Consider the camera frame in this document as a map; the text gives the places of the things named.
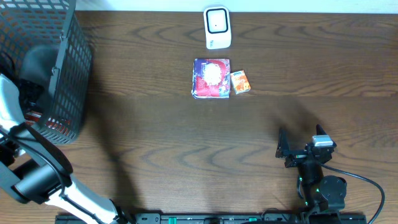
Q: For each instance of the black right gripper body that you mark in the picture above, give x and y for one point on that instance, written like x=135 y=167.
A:
x=296 y=159

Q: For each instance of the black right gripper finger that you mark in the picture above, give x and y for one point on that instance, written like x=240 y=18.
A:
x=283 y=147
x=320 y=130

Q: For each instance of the orange tissue pack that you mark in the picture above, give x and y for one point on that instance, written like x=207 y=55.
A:
x=240 y=82

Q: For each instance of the pink purple snack bag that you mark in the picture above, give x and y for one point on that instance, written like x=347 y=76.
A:
x=211 y=78

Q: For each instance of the red brown snack packet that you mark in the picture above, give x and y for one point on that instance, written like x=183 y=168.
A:
x=33 y=117

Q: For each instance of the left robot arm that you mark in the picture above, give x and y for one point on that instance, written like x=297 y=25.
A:
x=33 y=169

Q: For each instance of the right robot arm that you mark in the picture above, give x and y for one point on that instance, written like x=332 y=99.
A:
x=324 y=196

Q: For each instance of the white barcode scanner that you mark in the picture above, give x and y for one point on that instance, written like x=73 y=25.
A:
x=217 y=27

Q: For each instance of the grey plastic mesh basket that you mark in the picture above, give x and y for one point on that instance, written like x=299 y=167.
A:
x=48 y=47

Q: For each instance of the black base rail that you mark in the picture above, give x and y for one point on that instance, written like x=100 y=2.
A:
x=272 y=217

